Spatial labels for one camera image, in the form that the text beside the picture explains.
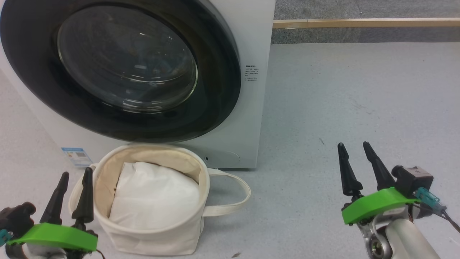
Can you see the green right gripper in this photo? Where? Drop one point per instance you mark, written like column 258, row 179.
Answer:
column 373, row 205

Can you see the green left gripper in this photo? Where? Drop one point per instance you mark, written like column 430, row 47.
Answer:
column 54, row 237

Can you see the black round glass washer door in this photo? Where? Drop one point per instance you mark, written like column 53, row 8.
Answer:
column 215, row 72

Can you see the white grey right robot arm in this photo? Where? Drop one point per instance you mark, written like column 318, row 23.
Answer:
column 409, row 241

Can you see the white oval filter cover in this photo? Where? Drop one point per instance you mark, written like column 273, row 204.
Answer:
column 222, row 158

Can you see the white front-load washing machine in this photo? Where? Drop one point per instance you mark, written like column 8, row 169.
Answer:
column 257, row 43

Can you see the blue energy label sticker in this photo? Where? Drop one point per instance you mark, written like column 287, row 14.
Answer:
column 77, row 157

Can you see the cream canvas laundry basket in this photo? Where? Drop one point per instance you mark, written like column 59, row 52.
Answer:
column 161, row 241

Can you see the wooden floor edge strip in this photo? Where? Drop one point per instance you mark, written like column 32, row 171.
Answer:
column 359, row 23

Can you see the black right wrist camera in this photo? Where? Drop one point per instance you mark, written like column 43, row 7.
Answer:
column 415, row 178

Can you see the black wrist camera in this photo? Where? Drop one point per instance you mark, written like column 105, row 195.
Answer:
column 16, row 217
column 415, row 178

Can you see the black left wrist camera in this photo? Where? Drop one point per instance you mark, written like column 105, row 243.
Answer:
column 16, row 217

